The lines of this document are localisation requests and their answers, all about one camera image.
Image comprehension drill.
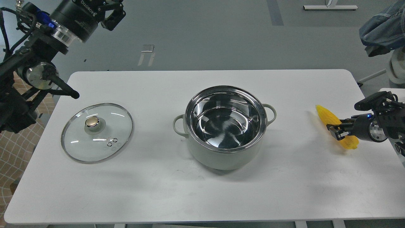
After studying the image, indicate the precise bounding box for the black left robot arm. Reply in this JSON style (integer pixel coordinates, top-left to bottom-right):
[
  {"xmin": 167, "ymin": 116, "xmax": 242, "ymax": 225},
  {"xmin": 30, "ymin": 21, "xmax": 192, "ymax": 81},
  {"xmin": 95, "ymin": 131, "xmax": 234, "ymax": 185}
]
[{"xmin": 0, "ymin": 0, "xmax": 126, "ymax": 133}]

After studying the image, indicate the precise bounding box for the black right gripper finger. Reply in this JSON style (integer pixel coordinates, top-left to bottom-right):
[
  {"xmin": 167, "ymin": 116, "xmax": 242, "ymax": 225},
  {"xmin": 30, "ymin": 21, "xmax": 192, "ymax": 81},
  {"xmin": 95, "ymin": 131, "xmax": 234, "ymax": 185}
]
[
  {"xmin": 326, "ymin": 118, "xmax": 355, "ymax": 131},
  {"xmin": 328, "ymin": 129, "xmax": 358, "ymax": 141}
]

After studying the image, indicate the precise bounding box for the glass pot lid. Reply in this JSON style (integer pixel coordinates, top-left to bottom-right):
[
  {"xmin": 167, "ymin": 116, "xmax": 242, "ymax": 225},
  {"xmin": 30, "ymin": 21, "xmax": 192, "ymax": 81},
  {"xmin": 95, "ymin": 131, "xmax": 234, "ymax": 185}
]
[{"xmin": 61, "ymin": 103, "xmax": 134, "ymax": 164}]

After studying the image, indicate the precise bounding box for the blue denim garment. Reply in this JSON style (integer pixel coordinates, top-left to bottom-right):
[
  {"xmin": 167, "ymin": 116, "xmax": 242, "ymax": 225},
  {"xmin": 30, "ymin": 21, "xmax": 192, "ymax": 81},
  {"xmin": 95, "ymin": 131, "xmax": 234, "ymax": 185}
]
[{"xmin": 359, "ymin": 0, "xmax": 405, "ymax": 57}]

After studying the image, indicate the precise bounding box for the beige checkered cloth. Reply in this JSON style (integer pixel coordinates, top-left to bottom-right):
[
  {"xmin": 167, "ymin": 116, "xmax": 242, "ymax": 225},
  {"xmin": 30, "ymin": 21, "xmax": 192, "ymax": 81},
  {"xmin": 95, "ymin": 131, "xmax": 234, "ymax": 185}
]
[{"xmin": 0, "ymin": 71, "xmax": 57, "ymax": 222}]

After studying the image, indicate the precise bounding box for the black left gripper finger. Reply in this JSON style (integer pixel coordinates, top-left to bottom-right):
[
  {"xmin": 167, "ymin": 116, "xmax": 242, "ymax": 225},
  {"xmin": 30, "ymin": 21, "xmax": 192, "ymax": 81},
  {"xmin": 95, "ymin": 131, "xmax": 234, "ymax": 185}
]
[{"xmin": 97, "ymin": 0, "xmax": 126, "ymax": 31}]

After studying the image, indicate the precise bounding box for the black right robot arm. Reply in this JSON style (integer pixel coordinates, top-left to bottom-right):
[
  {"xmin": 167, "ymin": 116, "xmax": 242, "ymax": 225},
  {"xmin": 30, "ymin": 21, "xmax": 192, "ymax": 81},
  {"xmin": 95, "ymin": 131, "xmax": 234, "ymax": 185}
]
[{"xmin": 316, "ymin": 91, "xmax": 405, "ymax": 155}]

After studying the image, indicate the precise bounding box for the white round object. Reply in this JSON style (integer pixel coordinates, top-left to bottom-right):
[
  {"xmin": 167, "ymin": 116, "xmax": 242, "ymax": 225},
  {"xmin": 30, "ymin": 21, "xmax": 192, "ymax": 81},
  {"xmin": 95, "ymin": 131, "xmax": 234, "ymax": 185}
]
[{"xmin": 386, "ymin": 47, "xmax": 405, "ymax": 89}]

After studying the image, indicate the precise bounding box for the white table base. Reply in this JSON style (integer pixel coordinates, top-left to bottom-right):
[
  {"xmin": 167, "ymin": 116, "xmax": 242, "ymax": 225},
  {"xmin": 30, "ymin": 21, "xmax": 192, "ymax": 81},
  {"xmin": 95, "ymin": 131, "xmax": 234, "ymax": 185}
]
[{"xmin": 302, "ymin": 0, "xmax": 358, "ymax": 10}]

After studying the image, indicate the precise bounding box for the yellow corn cob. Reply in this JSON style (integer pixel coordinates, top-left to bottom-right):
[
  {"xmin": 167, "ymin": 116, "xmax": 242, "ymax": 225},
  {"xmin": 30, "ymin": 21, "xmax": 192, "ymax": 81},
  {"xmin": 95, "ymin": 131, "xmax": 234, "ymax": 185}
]
[{"xmin": 315, "ymin": 105, "xmax": 359, "ymax": 149}]

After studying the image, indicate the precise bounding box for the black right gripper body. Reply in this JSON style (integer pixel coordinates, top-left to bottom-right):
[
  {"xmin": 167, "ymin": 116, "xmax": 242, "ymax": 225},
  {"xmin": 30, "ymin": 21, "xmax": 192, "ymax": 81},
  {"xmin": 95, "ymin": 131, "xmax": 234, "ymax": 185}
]
[{"xmin": 349, "ymin": 113, "xmax": 388, "ymax": 143}]

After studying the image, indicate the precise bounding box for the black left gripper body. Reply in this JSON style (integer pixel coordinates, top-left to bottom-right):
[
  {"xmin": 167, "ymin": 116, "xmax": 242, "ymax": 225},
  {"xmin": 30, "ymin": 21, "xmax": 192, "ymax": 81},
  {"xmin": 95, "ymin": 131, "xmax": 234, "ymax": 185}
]
[{"xmin": 50, "ymin": 0, "xmax": 105, "ymax": 43}]

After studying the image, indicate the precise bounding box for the grey-green cooking pot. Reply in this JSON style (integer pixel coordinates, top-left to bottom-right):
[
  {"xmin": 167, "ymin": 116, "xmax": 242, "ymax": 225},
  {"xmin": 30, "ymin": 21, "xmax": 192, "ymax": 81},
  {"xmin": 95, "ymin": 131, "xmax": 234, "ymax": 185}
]
[{"xmin": 172, "ymin": 85, "xmax": 277, "ymax": 170}]

